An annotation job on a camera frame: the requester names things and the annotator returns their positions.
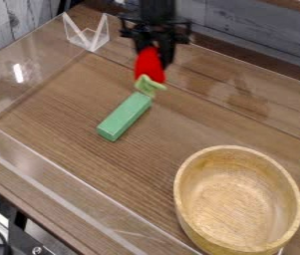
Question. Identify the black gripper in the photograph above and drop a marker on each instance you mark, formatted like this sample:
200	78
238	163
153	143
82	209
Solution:
155	23

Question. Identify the red plush strawberry toy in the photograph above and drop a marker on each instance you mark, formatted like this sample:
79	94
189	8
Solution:
149	72

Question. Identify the green rectangular block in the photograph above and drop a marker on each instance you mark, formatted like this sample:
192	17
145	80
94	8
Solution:
123	116

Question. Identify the wooden bowl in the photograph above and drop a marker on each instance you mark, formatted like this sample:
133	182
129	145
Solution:
236	201

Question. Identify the clear acrylic tray enclosure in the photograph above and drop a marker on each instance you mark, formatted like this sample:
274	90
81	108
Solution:
102	193

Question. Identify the black metal bracket with bolt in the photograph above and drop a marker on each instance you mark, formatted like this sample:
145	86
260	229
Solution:
22	243

